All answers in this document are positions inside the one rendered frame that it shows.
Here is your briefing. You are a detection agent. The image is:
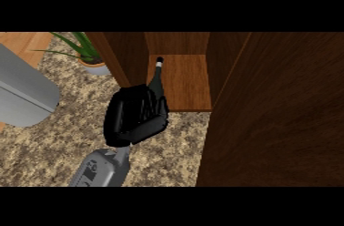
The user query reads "brown wooden cabinet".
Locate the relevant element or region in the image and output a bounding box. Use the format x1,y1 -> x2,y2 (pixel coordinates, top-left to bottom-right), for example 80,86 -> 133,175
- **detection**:
85,32 -> 253,113

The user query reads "grey rounded appliance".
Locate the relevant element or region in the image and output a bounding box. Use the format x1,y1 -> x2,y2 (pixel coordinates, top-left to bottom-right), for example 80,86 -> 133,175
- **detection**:
0,43 -> 64,128

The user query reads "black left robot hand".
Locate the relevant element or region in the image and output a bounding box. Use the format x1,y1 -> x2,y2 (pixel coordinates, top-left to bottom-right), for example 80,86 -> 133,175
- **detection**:
102,83 -> 172,149

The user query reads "dark brown cabinet door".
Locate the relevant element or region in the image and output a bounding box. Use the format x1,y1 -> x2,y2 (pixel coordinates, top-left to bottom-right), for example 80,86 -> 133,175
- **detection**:
195,32 -> 344,188

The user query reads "green plant in pale pot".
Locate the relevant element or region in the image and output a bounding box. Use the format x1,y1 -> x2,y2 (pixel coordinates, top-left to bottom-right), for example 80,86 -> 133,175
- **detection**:
32,32 -> 113,77

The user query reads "dark green wine bottle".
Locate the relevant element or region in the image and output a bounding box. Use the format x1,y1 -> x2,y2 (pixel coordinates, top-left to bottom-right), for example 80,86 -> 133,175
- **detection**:
147,56 -> 169,99

